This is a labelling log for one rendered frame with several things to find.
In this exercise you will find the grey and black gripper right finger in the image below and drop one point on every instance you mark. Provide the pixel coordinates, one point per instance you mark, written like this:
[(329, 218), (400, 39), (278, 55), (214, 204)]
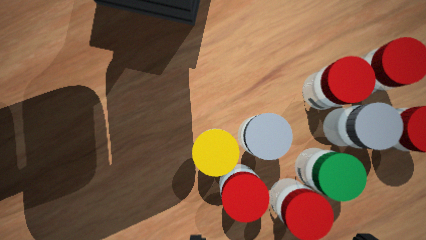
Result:
[(364, 236)]

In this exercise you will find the red-capped bottle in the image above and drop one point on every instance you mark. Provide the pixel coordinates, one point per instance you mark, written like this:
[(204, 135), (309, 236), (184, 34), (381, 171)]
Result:
[(307, 214), (348, 80), (398, 63), (245, 197), (414, 130)]

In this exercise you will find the white bottle with green cap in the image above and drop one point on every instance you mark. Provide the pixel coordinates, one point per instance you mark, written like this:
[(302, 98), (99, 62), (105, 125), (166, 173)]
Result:
[(339, 176)]

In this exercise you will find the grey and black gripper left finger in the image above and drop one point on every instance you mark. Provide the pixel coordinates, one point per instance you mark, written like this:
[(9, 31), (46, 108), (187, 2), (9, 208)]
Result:
[(196, 237)]

